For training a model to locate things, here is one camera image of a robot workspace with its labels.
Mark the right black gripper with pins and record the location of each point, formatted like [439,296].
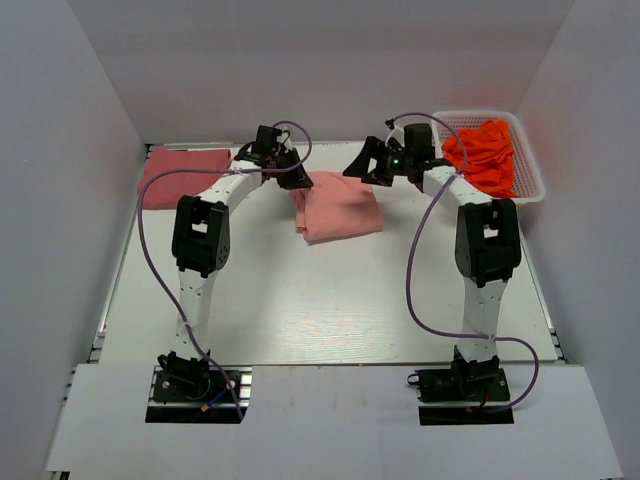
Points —
[360,167]

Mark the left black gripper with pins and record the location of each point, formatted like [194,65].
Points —
[298,178]

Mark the salmon pink t shirt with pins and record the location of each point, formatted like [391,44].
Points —
[336,207]

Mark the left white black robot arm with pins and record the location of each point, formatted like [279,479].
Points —
[201,244]

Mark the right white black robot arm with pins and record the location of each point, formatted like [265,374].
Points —
[486,249]

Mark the crumpled orange t shirt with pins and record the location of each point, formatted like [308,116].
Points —
[490,163]

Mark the folded dusty red t shirt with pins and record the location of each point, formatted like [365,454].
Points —
[165,192]

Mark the white perforated plastic basket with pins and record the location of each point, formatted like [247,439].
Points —
[528,184]

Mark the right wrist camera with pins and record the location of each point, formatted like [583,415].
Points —
[417,137]

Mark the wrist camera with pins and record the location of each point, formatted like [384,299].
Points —
[269,144]
[417,137]

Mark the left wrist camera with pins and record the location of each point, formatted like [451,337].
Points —
[269,144]

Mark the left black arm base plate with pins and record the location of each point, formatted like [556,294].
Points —
[208,402]

